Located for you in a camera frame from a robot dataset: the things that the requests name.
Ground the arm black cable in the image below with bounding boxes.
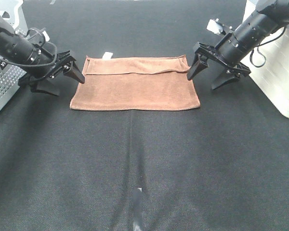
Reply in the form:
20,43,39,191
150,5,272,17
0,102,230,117
0,27,58,68
249,26,288,68

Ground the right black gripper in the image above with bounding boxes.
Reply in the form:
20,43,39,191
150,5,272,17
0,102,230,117
187,42,251,90

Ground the grey perforated plastic basket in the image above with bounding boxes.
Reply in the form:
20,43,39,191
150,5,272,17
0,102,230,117
0,0,28,110

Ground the pale green woven-pattern bin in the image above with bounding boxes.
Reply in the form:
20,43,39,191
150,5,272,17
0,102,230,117
242,0,289,120

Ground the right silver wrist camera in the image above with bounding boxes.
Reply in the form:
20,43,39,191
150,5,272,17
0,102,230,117
206,18,234,36

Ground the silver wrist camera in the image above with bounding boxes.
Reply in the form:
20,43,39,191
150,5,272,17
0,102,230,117
26,27,50,46
206,18,234,36

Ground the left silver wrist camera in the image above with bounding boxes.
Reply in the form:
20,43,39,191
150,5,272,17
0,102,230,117
26,27,50,46

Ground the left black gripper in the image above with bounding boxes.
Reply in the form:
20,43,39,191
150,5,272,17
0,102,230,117
18,51,85,96

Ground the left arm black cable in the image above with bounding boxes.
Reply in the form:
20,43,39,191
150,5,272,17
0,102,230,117
0,27,58,68

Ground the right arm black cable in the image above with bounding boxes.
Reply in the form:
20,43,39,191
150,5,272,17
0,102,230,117
249,26,288,68

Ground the brown towel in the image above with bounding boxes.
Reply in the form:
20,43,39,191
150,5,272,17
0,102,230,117
69,55,200,111

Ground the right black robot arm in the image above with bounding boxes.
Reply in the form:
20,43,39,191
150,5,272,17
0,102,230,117
187,0,289,90

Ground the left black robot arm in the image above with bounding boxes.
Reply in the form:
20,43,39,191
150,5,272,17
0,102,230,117
0,16,85,96

